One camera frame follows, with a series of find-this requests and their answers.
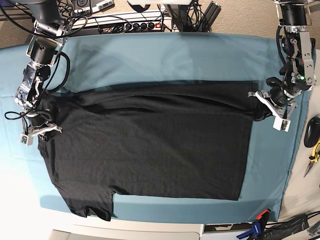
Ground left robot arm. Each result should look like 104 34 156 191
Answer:
248 0 316 123

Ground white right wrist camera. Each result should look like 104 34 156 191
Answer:
19 133 33 146

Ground teal table cloth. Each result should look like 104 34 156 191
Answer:
0 33 311 224

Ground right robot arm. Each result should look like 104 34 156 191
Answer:
14 0 76 146

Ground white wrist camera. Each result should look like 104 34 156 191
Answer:
19 133 33 146
273 117 291 132

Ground blue orange clamp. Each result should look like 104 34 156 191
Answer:
236 208 271 240

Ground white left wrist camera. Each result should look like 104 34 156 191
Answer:
273 117 291 132

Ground black T-shirt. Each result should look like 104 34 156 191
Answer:
38 82 258 221

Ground black electronics boxes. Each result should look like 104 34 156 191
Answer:
71 0 115 15

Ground white table frame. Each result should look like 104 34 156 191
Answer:
48 219 237 240

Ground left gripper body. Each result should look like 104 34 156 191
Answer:
248 86 298 120

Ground black computer mouse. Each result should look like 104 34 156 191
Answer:
303 116 320 148

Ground yellow handled pliers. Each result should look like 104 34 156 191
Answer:
303 140 320 178

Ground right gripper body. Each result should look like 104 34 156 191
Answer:
22 109 62 137

